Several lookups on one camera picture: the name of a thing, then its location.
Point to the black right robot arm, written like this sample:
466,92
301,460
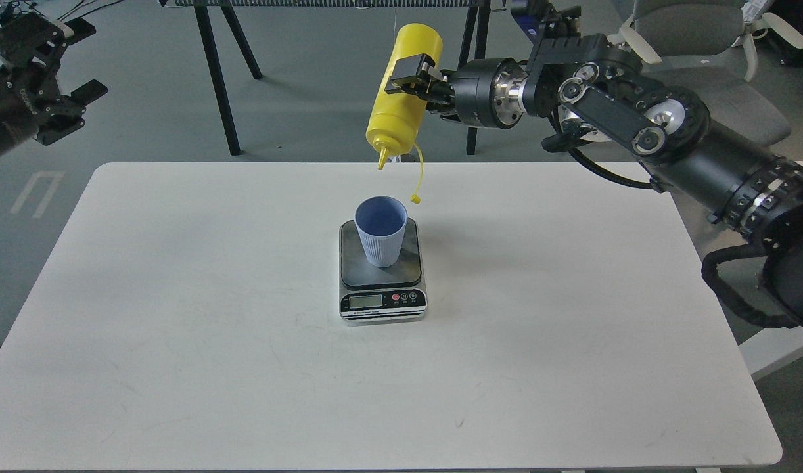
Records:
667,129

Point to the yellow squeeze bottle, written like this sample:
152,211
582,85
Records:
396,118

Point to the blue ribbed plastic cup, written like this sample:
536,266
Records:
381,222

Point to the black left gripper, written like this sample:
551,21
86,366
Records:
32,105

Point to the black digital kitchen scale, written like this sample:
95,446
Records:
370,295

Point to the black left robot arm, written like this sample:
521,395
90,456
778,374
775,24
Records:
32,105

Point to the black legged background table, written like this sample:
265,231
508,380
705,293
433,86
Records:
320,42

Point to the white side table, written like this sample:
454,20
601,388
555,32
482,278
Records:
782,341

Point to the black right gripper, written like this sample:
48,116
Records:
481,94

